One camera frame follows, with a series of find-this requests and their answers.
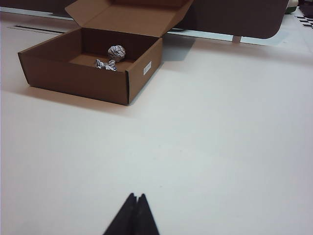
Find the round paper ball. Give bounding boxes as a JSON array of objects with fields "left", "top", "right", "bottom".
[{"left": 108, "top": 45, "right": 126, "bottom": 62}]

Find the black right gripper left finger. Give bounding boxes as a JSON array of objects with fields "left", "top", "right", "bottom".
[{"left": 102, "top": 192, "right": 138, "bottom": 235}]

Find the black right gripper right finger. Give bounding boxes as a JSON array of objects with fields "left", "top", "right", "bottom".
[{"left": 132, "top": 193, "right": 161, "bottom": 235}]

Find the black white checkered mat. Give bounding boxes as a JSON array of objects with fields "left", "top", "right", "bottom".
[{"left": 294, "top": 14, "right": 313, "bottom": 28}]

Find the wide brown desk divider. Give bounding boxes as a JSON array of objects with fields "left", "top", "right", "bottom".
[{"left": 0, "top": 0, "right": 289, "bottom": 40}]

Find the brown cardboard box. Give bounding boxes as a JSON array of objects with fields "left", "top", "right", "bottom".
[{"left": 17, "top": 0, "right": 195, "bottom": 106}]

